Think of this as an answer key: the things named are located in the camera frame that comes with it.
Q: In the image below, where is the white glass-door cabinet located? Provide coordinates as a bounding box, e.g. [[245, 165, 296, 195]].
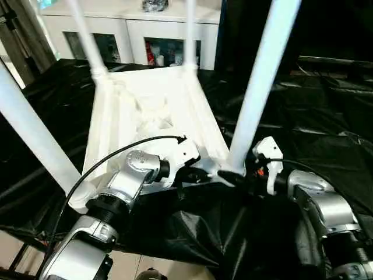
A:
[[38, 0, 221, 71]]

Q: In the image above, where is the white plastic table top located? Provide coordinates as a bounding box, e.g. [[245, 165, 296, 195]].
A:
[[69, 64, 236, 214]]

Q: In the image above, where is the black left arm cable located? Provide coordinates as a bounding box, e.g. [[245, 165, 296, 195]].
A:
[[45, 135, 187, 263]]

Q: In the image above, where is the grey metal rack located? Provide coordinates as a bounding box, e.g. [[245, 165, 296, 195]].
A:
[[0, 0, 58, 76]]

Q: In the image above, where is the black robot left foot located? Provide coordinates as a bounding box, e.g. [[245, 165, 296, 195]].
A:
[[137, 269, 168, 280]]

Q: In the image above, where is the dark grey bar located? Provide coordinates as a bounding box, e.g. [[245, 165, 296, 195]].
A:
[[297, 55, 373, 68]]

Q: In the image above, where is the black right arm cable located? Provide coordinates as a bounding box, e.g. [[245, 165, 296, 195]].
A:
[[256, 157, 373, 218]]

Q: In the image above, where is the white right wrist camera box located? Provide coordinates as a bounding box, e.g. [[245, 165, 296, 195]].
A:
[[252, 136, 285, 197]]

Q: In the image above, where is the shiny silver ornament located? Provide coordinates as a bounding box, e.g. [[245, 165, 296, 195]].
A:
[[142, 0, 170, 13]]

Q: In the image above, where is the black mat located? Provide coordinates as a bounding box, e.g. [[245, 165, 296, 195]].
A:
[[0, 57, 373, 280]]

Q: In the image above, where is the black folding table frame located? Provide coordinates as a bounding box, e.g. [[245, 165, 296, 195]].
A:
[[0, 233, 47, 280]]

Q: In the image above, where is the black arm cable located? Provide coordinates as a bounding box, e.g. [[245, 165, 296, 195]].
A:
[[256, 157, 373, 218], [45, 135, 187, 263]]

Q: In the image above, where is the white plastic table leg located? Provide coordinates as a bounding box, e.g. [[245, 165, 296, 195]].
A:
[[183, 0, 199, 73], [0, 58, 82, 194], [67, 0, 110, 83], [226, 0, 302, 174]]

